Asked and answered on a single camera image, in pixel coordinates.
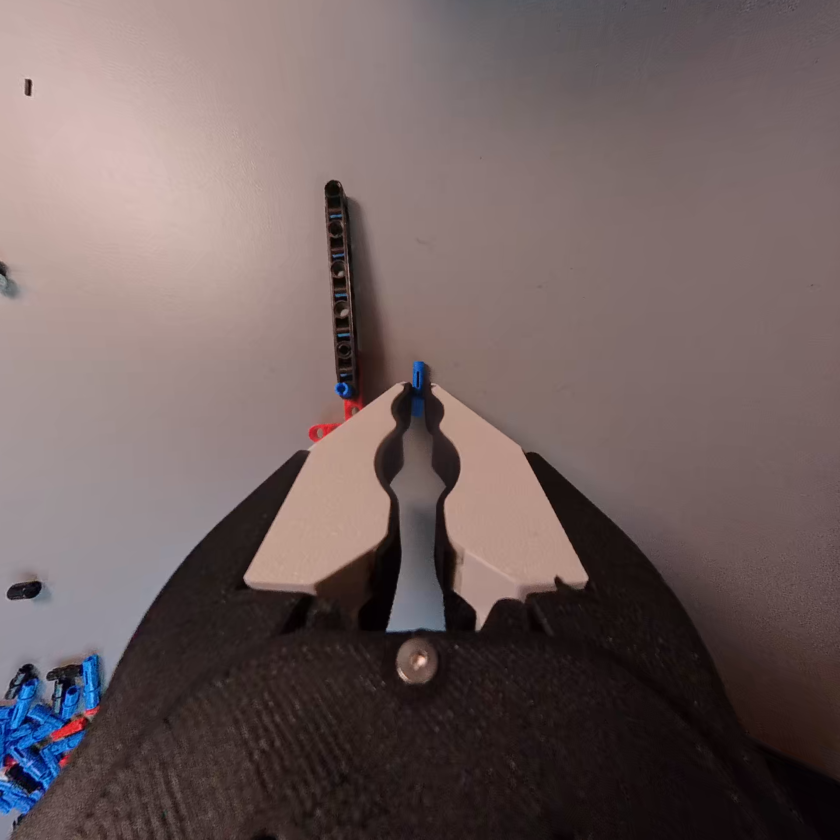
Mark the pile of blue lego pins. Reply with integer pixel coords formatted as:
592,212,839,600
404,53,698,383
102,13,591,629
0,653,104,816

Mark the red lego connector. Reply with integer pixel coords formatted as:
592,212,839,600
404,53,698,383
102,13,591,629
307,395,363,443

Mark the black lego beam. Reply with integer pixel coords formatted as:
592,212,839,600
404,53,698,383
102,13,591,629
323,179,363,389

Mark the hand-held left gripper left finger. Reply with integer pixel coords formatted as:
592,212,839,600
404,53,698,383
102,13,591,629
244,382,412,621

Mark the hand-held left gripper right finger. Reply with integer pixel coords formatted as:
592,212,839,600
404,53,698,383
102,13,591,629
425,384,589,632

